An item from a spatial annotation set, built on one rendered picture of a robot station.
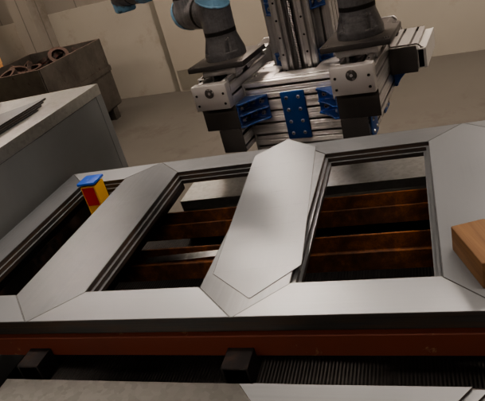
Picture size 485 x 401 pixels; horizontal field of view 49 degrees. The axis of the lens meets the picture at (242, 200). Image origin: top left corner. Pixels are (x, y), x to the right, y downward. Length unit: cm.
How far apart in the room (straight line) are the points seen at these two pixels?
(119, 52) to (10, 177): 487
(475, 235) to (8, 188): 127
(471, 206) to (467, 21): 416
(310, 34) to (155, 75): 448
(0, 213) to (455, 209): 121
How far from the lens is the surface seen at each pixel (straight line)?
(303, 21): 195
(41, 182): 182
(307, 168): 141
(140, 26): 625
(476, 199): 117
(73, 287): 123
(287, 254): 108
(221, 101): 187
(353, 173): 172
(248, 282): 103
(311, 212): 122
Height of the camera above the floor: 143
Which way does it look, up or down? 26 degrees down
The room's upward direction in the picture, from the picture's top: 16 degrees counter-clockwise
